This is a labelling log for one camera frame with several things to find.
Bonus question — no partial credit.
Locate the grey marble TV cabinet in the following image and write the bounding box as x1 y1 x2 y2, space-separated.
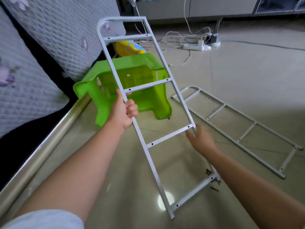
126 0 305 34

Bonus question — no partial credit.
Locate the person's right forearm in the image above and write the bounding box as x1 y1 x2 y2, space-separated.
205 148 305 229

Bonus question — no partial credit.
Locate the long white power strip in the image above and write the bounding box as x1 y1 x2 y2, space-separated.
183 40 212 52

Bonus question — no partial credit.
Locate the long dark cable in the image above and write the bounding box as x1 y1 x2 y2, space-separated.
221 39 305 52

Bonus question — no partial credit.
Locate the white power strip with plugs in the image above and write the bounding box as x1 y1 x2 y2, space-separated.
202 33 221 48

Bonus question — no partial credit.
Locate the person's right hand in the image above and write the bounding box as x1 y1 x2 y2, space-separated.
185 124 217 158

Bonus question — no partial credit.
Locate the person's white shirt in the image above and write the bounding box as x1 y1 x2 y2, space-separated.
0 210 85 229

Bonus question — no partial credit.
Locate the tangle of white cables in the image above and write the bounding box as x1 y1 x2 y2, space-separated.
126 0 220 67

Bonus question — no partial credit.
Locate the chrome metal base rail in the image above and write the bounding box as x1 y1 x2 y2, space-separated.
0 93 91 218

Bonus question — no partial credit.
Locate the yellow plastic basket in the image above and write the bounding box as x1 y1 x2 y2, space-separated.
114 40 146 58

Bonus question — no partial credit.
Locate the grey textured furniture cover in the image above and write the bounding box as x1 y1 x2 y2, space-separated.
0 0 127 139

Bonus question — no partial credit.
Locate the person's left hand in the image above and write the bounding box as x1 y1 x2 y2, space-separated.
109 89 139 132

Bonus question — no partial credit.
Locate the person's left forearm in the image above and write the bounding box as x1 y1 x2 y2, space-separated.
14 119 127 222

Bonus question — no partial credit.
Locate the green plastic stool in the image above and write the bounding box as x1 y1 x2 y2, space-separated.
73 52 172 128

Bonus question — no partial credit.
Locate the white metal frame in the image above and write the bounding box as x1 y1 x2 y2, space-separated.
97 16 221 220
172 86 303 179

